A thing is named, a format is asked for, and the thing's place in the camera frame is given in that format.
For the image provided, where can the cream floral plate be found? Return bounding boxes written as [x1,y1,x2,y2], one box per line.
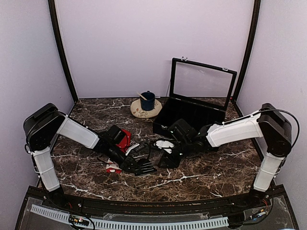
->
[130,98,163,119]

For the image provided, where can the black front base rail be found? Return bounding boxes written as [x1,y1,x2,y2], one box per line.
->
[45,177,286,218]

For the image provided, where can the black compartment box glass lid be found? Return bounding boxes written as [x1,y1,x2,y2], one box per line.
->
[153,57,237,137]

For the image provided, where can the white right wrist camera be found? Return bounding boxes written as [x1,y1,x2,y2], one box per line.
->
[154,140,175,154]

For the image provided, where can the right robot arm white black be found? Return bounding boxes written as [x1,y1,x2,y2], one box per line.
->
[154,103,296,208]

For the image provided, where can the left black frame post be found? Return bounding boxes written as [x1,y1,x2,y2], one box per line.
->
[48,0,79,103]

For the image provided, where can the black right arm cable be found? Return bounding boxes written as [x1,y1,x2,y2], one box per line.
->
[256,108,300,149]

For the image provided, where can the white slotted cable duct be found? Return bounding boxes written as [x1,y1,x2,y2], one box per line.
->
[30,204,229,230]

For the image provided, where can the red Santa Christmas sock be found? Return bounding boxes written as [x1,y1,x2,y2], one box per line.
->
[105,129,131,174]

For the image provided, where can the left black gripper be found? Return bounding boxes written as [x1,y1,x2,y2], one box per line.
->
[106,143,142,174]

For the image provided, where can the right black frame post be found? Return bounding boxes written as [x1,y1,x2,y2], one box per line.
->
[232,0,261,102]

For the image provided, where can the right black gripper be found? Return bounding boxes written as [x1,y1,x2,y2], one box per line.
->
[157,138,193,169]

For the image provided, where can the blue ceramic cup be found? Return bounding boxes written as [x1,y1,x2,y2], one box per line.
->
[140,91,155,111]

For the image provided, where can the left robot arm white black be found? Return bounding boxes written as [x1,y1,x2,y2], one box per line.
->
[23,103,141,209]

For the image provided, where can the black frame post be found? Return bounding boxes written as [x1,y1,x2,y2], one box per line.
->
[232,0,261,102]
[48,0,79,103]

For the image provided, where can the black white striped sock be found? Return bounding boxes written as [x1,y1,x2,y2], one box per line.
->
[134,158,157,176]

